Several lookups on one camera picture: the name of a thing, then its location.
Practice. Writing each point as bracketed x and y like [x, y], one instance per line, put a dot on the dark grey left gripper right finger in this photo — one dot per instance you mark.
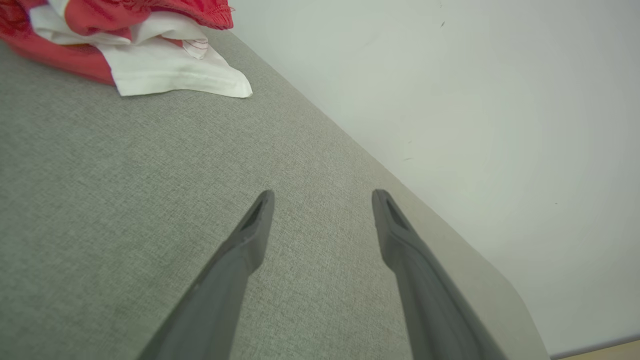
[430, 310]

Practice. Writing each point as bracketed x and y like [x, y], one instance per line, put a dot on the crumpled red garment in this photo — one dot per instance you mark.
[150, 12]

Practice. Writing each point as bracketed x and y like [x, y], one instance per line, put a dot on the red and white jersey shirt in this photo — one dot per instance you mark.
[160, 70]

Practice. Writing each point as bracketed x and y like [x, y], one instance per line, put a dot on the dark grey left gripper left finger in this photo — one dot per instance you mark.
[225, 300]

